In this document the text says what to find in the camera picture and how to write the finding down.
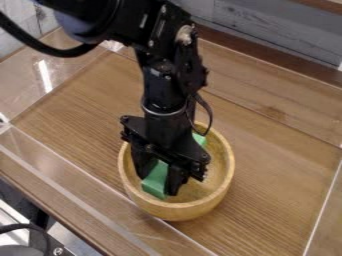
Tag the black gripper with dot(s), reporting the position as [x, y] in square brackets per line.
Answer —
[159, 128]

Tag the green rectangular block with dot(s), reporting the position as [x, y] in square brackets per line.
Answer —
[155, 183]

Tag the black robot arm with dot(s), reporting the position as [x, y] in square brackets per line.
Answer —
[159, 30]

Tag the brown wooden bowl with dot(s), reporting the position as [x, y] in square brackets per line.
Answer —
[197, 196]

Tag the clear acrylic enclosure wall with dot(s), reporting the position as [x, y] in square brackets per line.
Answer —
[275, 105]

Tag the clear acrylic corner bracket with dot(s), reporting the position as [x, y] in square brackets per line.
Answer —
[112, 45]

